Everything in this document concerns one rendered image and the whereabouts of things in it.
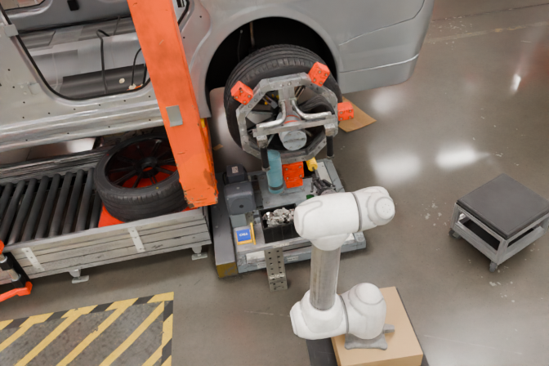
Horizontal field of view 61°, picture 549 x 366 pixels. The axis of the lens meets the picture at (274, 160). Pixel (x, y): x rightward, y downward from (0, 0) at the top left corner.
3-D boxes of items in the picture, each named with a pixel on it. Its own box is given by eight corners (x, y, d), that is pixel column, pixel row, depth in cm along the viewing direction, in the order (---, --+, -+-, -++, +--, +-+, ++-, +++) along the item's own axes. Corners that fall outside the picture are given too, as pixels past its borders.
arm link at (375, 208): (381, 187, 162) (343, 193, 161) (399, 185, 144) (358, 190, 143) (386, 225, 161) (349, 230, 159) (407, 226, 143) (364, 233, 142)
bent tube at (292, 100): (322, 98, 244) (321, 81, 237) (332, 118, 229) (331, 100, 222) (289, 104, 243) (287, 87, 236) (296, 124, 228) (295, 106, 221)
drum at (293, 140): (300, 126, 260) (298, 105, 251) (308, 149, 244) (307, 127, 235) (275, 131, 259) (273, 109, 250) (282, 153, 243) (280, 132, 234)
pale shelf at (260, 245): (311, 216, 256) (311, 212, 254) (319, 239, 243) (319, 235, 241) (234, 231, 252) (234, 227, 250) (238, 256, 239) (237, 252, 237)
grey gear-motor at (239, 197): (252, 186, 329) (245, 148, 307) (260, 229, 297) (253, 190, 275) (226, 191, 328) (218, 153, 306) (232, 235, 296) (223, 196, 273)
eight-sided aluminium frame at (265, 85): (335, 148, 274) (334, 66, 240) (338, 154, 269) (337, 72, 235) (244, 164, 270) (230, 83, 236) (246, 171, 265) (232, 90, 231)
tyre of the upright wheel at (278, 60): (255, 24, 245) (204, 120, 277) (261, 42, 227) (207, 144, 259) (354, 69, 272) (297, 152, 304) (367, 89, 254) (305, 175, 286)
